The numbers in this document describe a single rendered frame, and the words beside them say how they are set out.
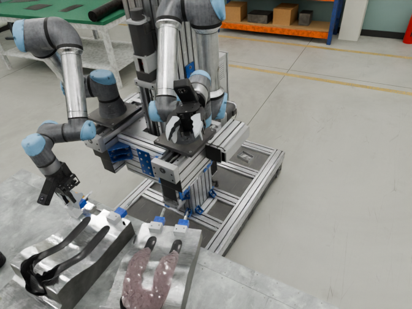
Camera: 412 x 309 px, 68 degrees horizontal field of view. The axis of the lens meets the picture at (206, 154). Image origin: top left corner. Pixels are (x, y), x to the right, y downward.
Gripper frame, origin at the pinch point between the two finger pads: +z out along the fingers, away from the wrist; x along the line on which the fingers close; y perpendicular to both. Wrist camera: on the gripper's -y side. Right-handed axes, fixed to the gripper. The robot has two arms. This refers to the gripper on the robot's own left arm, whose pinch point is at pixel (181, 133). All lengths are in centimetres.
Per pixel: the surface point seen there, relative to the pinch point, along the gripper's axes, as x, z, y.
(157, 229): 27, -12, 55
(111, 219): 45, -13, 48
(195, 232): 12, -13, 59
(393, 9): -221, -472, 135
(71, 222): 64, -13, 49
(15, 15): 299, -342, 17
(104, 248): 45, -1, 52
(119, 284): 35, 12, 53
